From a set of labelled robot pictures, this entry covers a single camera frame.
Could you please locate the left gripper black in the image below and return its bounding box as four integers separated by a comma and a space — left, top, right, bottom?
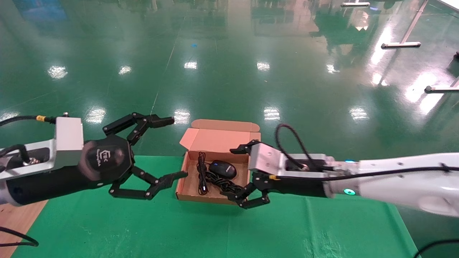
5, 112, 188, 206

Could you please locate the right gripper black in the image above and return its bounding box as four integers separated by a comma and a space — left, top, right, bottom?
220, 140, 328, 210

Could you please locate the black braided cable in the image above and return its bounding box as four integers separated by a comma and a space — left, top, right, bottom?
205, 171, 245, 196

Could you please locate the black computer mouse with cord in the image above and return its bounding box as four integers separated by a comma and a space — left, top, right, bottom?
197, 152, 238, 196

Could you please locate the open brown cardboard box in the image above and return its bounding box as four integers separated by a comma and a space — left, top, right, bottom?
176, 119, 261, 205

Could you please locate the green table cloth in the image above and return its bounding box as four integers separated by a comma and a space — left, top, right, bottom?
11, 155, 420, 258

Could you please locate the white table leg with foot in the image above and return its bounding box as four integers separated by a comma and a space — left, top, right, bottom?
381, 0, 429, 49

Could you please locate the white table foot black cap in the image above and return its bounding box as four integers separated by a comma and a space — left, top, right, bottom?
424, 77, 459, 93

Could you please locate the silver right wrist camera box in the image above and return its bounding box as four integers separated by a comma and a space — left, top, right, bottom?
248, 143, 336, 176

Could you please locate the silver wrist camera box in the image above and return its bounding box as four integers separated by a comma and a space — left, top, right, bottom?
248, 143, 336, 176
0, 117, 85, 180

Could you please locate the right wrist short black cable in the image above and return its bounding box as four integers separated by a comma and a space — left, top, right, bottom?
275, 124, 336, 171

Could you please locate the wrist short black cable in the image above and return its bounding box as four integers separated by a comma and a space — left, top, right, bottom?
275, 124, 336, 171
0, 144, 31, 167

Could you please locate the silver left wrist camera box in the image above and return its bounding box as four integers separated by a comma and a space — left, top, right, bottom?
0, 117, 85, 180

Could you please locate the right arm long black cable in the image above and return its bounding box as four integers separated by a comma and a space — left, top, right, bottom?
274, 165, 459, 180

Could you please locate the left camera cable yellow plug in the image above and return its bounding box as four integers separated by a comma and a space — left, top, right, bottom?
0, 115, 56, 126

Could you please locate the left wrist short black cable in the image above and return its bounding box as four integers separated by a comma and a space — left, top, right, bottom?
0, 144, 31, 167

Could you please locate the left arm looping black cable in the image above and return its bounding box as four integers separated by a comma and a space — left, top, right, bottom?
0, 226, 39, 248

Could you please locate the hanging black cable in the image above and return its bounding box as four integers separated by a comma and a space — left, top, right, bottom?
414, 239, 459, 258

